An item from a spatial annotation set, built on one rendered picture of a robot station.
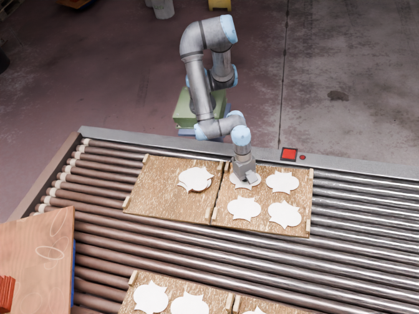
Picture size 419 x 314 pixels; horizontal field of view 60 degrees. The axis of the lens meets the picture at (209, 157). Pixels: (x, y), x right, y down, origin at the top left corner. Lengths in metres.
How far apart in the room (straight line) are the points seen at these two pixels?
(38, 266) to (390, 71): 3.41
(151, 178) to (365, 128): 2.07
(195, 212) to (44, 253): 0.63
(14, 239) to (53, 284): 0.31
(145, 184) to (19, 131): 2.49
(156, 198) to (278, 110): 1.97
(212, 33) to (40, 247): 1.11
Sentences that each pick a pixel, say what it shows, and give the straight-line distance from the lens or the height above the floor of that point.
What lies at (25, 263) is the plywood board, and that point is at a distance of 1.66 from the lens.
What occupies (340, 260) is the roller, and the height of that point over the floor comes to 0.91.
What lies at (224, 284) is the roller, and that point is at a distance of 1.49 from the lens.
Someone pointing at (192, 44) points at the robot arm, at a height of 1.51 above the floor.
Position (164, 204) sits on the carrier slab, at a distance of 1.69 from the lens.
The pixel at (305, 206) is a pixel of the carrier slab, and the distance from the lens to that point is 1.62.
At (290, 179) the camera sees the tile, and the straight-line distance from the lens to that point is 1.69.
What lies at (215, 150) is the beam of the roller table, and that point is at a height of 0.92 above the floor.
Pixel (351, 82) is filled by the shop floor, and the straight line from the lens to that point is 3.78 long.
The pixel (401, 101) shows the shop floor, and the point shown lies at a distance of 3.66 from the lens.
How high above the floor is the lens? 2.29
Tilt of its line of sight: 48 degrees down
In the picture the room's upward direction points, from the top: 11 degrees counter-clockwise
